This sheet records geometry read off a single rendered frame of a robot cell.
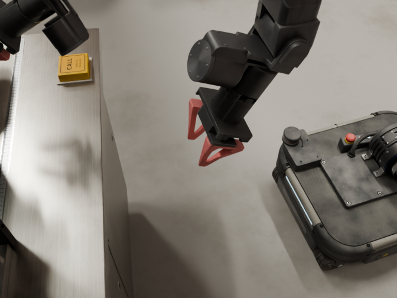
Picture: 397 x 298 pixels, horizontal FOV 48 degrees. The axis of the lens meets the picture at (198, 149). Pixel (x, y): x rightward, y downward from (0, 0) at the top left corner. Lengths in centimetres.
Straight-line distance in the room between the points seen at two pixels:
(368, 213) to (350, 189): 10
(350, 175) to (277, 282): 49
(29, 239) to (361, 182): 123
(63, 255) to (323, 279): 119
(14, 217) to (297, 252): 121
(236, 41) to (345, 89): 185
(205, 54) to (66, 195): 45
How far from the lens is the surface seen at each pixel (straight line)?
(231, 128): 67
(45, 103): 107
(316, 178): 174
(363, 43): 273
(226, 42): 59
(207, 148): 68
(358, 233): 166
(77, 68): 110
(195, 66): 61
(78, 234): 86
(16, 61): 120
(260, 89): 65
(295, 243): 185
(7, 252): 86
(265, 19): 62
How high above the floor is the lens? 165
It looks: 53 degrees down
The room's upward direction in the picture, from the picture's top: straight up
